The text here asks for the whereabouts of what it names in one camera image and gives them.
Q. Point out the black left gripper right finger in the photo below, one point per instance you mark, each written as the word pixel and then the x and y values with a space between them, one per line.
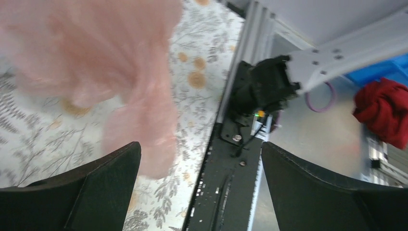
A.
pixel 308 197

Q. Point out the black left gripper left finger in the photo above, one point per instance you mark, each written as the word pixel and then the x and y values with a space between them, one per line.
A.
pixel 92 197

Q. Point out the pink plastic trash bag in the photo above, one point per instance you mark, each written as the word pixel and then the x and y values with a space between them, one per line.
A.
pixel 89 51

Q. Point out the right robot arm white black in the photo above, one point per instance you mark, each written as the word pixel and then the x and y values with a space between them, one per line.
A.
pixel 379 41

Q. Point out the floral tablecloth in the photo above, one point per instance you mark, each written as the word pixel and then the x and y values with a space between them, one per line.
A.
pixel 43 137

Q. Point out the red cloth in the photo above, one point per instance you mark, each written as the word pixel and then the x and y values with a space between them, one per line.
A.
pixel 383 107

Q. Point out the blue plastic crate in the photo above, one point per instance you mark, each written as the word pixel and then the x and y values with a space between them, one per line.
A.
pixel 395 69

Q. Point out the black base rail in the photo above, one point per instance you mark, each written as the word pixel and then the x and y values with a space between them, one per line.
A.
pixel 227 186

